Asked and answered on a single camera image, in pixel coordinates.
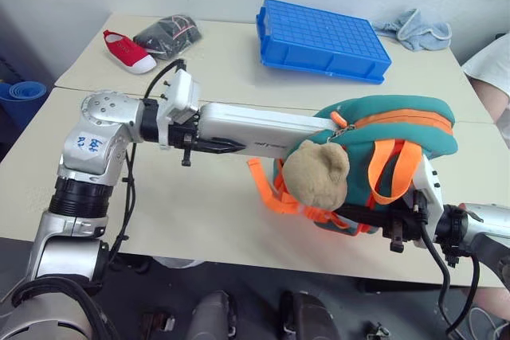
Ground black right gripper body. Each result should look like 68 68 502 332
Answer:
382 190 430 254

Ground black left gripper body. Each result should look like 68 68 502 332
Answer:
168 113 202 167

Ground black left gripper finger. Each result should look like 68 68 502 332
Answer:
196 137 245 156

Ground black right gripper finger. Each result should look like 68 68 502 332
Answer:
338 203 395 231

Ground long white box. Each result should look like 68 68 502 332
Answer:
197 102 348 160

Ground orange and teal backpack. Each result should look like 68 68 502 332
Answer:
246 94 460 238

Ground tan plush bear charm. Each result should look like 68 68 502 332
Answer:
281 139 351 213

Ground red canvas shoe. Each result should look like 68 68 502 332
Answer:
102 29 158 76

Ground black shoe in plastic bag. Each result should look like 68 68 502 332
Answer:
131 14 205 63

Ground dark rounded black shape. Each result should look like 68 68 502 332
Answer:
277 289 342 340

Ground person's bare leg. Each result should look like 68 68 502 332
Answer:
462 284 510 340

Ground blue plastic grid crate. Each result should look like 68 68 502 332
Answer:
255 0 394 86

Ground blue rolled foam mat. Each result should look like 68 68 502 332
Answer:
0 80 49 135

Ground dark rounded grey shape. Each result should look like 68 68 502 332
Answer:
186 289 237 340

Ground light blue towel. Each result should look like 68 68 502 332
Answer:
371 8 453 53

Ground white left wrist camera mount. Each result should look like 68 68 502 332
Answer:
156 68 202 151

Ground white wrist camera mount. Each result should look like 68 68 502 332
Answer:
405 154 445 250
156 68 202 151

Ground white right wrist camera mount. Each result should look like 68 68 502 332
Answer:
405 154 445 250

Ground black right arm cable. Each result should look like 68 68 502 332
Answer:
414 192 481 337

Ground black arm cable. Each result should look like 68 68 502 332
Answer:
107 59 188 272
414 192 481 337

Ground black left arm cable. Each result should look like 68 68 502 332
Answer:
107 59 188 272

